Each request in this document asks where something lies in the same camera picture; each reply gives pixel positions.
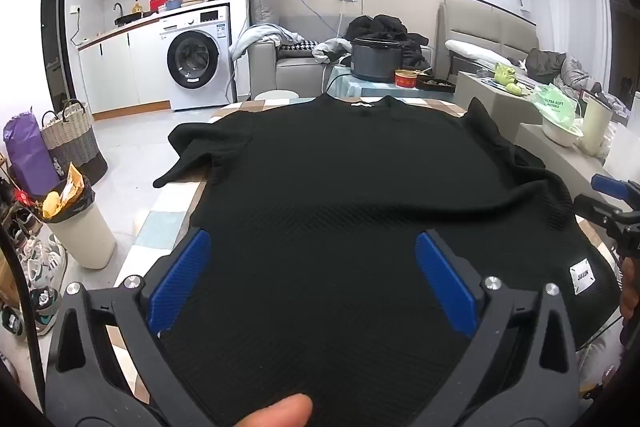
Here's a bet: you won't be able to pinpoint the beige trash bin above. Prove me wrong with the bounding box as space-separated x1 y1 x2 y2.
42 177 117 270

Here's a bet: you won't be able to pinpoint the beige storage bench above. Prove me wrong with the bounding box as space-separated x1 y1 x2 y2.
452 71 546 122
515 122 631 208

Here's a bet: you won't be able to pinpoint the black food tray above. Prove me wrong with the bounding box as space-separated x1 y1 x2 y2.
416 76 457 90

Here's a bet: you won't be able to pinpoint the dark grey rice cooker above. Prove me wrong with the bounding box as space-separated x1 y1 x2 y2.
350 37 405 82

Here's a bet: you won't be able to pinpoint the plaid blanket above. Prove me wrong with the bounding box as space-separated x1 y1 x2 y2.
107 97 621 388

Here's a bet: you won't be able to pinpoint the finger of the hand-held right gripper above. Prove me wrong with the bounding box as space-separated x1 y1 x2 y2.
572 194 640 240
591 174 640 204

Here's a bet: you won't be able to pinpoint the green plastic bag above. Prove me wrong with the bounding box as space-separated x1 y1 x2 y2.
530 83 583 130

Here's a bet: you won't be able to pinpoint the houndstooth cushion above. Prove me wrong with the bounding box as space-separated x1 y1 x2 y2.
277 41 321 60

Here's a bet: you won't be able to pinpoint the black sink with faucet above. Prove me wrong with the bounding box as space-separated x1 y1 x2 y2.
112 3 146 26

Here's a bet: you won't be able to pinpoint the white round stool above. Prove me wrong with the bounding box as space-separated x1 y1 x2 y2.
254 90 300 102

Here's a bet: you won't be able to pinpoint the crumpled grey cloth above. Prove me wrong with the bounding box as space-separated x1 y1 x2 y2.
312 38 353 65

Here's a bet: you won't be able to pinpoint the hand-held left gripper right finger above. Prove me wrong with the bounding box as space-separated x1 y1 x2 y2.
414 228 581 427

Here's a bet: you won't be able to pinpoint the row of assorted shoes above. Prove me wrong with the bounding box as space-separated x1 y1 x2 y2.
0 172 68 358

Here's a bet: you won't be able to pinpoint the yellow snack bag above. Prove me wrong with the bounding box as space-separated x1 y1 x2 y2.
42 162 86 218

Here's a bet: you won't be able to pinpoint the woven laundry basket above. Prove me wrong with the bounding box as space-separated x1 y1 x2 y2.
40 99 108 185

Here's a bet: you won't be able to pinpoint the beige upholstered bed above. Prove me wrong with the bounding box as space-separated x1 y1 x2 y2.
435 0 616 108

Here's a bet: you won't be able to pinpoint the person's left hand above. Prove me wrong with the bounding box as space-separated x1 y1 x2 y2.
234 393 314 427

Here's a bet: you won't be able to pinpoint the white washing machine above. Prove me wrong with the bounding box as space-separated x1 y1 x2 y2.
159 5 236 112

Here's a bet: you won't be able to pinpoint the white tall cup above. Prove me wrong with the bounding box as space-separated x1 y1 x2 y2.
580 94 615 158

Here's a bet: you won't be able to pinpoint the light grey hoodie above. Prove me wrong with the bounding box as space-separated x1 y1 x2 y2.
229 23 306 60

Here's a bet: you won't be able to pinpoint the grey jacket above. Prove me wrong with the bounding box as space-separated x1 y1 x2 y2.
525 48 616 108

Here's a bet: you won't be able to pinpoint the side table with blue cloth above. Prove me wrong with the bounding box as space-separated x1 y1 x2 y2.
327 74 456 102

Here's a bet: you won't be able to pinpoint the pile of black clothes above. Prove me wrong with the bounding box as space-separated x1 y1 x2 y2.
346 14 431 68

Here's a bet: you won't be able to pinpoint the black framed door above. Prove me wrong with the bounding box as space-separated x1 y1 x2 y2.
40 0 71 108

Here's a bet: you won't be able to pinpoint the grey pillow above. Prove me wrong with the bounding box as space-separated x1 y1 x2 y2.
250 0 281 28

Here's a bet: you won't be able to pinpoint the black knit sweater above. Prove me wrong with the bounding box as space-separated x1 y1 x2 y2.
152 93 623 427

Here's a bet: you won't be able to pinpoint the white bowl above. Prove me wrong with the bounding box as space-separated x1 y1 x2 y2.
541 117 585 148

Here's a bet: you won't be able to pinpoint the person's right hand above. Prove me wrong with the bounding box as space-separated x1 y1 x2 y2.
619 257 640 323

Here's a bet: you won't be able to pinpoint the green toy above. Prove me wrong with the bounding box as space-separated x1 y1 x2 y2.
494 62 523 96

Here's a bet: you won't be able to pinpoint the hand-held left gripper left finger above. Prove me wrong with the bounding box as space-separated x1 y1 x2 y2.
46 227 213 427

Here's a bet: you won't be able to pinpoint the grey sofa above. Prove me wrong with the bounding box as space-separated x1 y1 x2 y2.
248 32 361 100

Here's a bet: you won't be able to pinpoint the white kitchen base cabinets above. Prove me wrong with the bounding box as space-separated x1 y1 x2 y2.
77 19 173 120

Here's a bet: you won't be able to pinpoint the white rolled bedding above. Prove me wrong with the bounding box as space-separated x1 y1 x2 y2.
445 39 523 66

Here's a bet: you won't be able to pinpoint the purple bag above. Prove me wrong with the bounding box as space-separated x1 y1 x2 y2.
2 107 61 198

